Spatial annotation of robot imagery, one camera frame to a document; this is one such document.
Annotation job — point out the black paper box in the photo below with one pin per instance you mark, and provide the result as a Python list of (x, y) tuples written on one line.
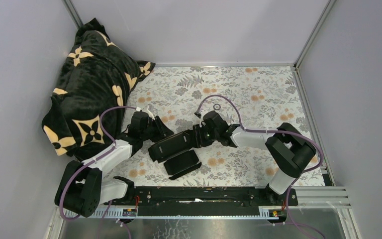
[(177, 153)]

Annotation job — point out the black floral blanket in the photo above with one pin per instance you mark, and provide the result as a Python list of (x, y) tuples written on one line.
[(94, 85)]

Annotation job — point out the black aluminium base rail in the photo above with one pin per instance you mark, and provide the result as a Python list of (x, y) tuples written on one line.
[(219, 202)]

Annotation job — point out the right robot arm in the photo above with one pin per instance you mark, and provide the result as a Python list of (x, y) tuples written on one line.
[(291, 151)]

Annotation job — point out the floral tablecloth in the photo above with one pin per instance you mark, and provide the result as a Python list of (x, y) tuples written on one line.
[(260, 97)]

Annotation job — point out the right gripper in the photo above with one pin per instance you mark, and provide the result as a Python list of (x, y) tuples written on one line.
[(198, 130)]

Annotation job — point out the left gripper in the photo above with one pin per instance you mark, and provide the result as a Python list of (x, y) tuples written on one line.
[(163, 131)]

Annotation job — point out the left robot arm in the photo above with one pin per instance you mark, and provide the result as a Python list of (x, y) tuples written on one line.
[(92, 175)]

